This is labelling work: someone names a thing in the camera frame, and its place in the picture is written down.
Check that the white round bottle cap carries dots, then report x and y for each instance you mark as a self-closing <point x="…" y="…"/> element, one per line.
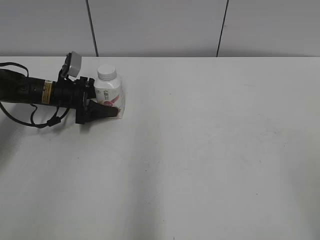
<point x="106" y="72"/>

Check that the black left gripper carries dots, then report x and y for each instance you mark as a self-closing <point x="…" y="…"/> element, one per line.
<point x="70" y="94"/>

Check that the white yogurt drink bottle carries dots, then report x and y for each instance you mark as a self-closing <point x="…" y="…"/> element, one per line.
<point x="111" y="93"/>

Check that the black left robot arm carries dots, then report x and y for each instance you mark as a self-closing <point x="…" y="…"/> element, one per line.
<point x="18" y="88"/>

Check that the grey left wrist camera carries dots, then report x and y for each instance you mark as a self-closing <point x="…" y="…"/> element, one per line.
<point x="72" y="65"/>

